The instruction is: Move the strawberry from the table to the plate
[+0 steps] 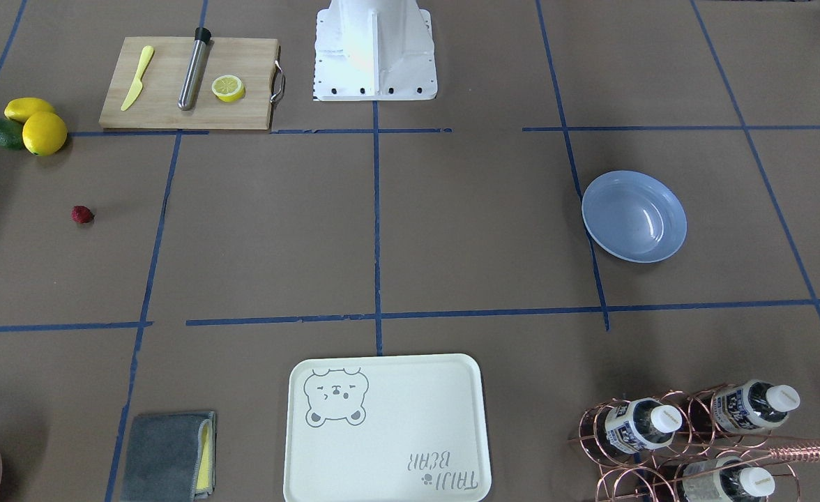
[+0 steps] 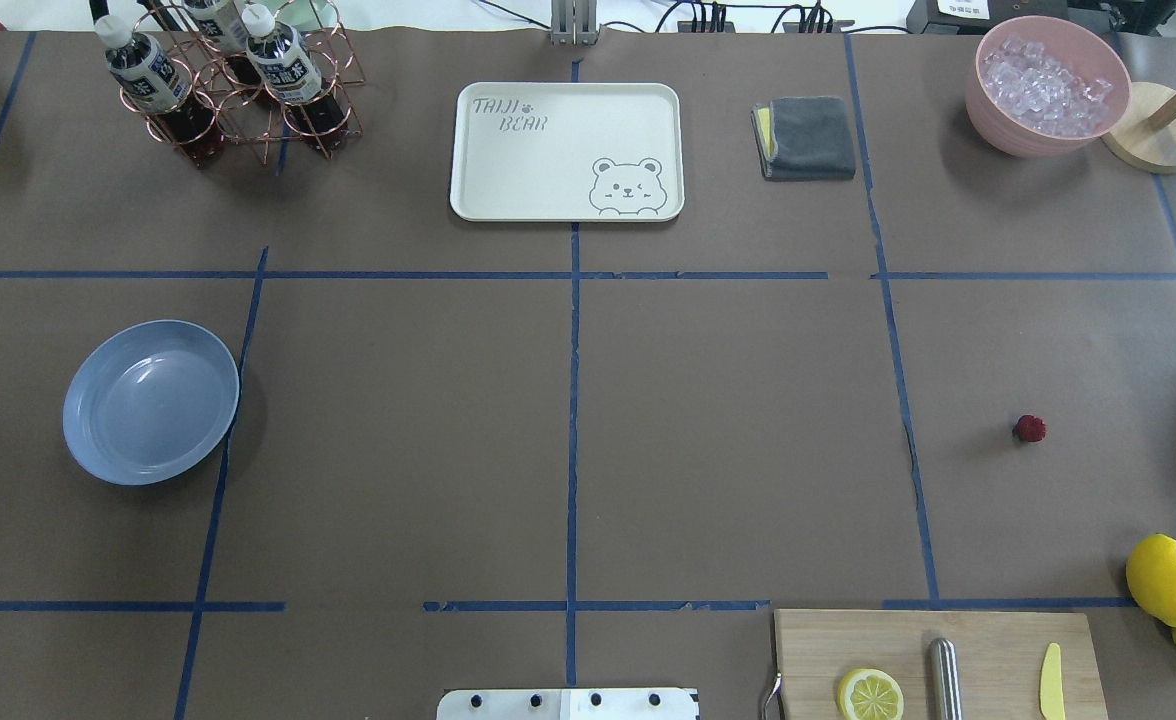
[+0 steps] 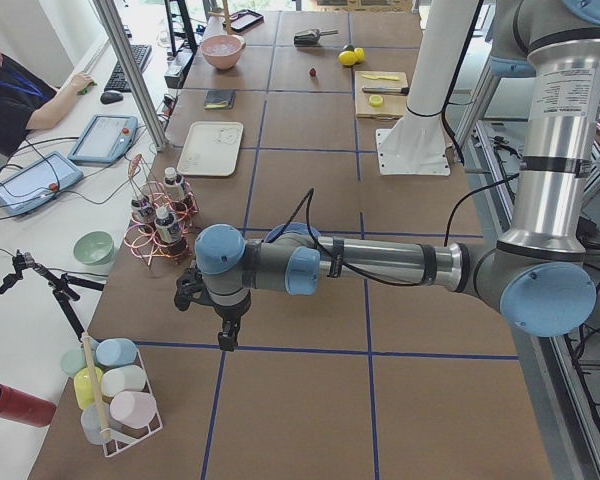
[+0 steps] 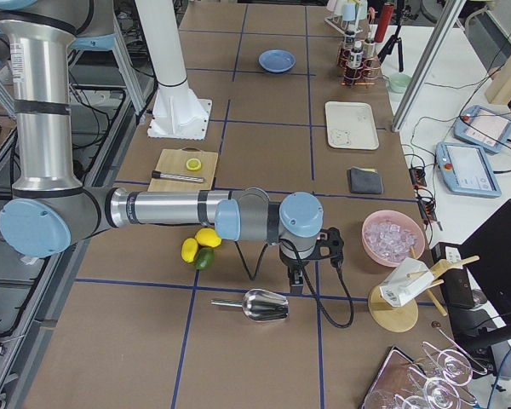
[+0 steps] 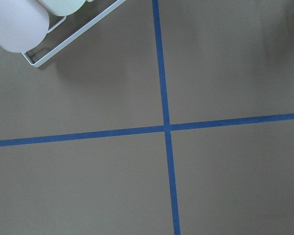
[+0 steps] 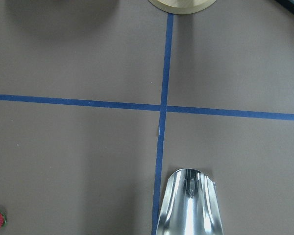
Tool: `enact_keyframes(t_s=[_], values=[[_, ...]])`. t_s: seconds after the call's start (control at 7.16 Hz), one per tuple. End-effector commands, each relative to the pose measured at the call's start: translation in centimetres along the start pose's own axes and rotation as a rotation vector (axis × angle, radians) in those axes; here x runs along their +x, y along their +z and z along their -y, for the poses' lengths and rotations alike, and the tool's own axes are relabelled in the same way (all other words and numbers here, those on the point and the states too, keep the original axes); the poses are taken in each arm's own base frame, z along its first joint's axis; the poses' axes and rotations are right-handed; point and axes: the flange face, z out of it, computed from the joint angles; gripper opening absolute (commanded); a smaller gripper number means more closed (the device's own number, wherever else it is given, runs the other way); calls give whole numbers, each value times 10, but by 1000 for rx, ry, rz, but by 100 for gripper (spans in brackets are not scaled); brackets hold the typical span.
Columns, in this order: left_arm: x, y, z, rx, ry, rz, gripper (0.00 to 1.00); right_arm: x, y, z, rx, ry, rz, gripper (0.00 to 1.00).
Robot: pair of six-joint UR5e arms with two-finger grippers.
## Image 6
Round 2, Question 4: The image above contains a silver metal scoop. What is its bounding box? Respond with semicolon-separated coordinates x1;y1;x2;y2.
155;168;223;235

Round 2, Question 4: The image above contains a round wooden stand base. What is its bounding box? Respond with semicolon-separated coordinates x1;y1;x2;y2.
149;0;216;15

